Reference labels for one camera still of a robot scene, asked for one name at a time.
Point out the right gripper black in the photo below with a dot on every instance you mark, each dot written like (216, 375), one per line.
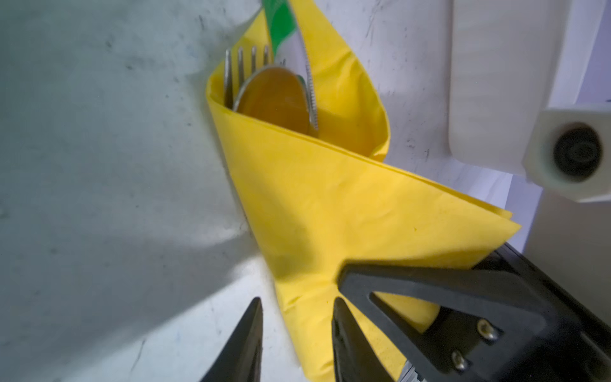
(501, 326)

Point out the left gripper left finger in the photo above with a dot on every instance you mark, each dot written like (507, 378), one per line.
(241, 358)

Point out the white rectangular dish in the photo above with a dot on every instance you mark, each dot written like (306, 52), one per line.
(509, 61)

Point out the silver spoon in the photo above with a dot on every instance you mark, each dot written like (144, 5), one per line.
(275, 95)

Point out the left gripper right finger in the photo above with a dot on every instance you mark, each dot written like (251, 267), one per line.
(354, 358)

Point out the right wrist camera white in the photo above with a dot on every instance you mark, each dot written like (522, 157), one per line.
(569, 152)

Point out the silver knife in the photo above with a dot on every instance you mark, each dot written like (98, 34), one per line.
(288, 47)

